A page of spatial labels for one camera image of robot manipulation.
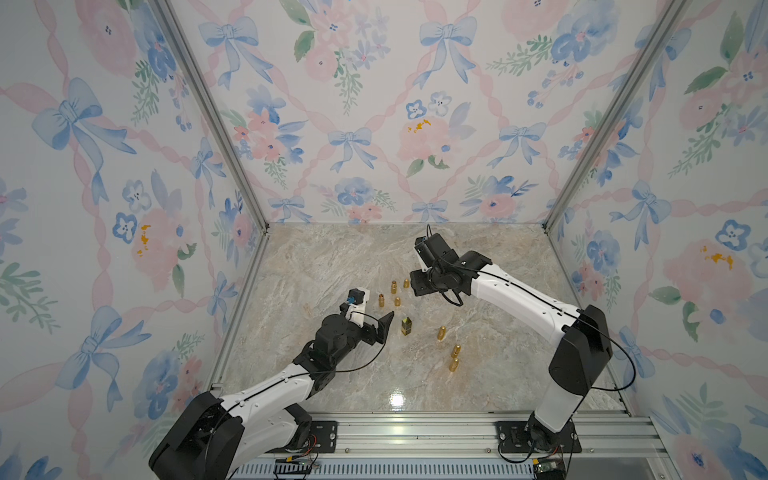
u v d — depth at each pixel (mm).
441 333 880
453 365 822
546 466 730
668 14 692
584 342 451
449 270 605
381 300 955
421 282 749
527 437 675
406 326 919
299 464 718
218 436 415
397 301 973
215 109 863
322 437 739
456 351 886
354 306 694
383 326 744
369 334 718
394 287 997
